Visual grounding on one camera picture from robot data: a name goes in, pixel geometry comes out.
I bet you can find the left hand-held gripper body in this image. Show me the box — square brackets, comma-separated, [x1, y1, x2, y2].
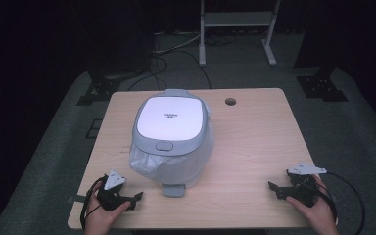
[96, 169, 135, 212]

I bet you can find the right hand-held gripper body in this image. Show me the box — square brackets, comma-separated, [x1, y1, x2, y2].
[287, 163, 327, 209]

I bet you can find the white plastic trash bag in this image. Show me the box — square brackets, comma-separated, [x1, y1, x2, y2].
[129, 123, 215, 188]

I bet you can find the white pedal trash can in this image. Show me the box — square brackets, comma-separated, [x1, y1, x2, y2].
[129, 88, 215, 198]

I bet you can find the person's left hand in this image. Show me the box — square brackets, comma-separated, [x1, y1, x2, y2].
[84, 181, 132, 235]

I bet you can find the person's right hand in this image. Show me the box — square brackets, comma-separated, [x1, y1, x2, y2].
[286, 174, 341, 235]

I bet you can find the dark floor hatch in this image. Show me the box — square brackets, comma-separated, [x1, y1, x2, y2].
[84, 118, 103, 140]

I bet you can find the black stand base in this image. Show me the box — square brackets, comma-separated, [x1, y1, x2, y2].
[76, 73, 122, 107]
[295, 67, 349, 103]

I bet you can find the white metal stand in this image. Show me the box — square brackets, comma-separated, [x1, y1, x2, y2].
[198, 0, 282, 68]

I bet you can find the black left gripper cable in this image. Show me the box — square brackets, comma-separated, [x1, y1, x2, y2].
[79, 175, 110, 230]

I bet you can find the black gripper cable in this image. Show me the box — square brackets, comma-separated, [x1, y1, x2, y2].
[79, 175, 110, 230]
[317, 170, 366, 235]

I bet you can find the grey strap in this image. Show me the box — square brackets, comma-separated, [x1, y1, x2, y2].
[67, 194, 88, 205]

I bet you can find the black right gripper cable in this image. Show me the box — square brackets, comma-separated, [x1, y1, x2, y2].
[317, 170, 366, 235]

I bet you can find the black floor cable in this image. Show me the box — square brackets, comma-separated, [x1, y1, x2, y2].
[126, 49, 213, 92]

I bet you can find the white floor cable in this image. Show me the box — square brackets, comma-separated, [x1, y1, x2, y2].
[152, 30, 204, 55]

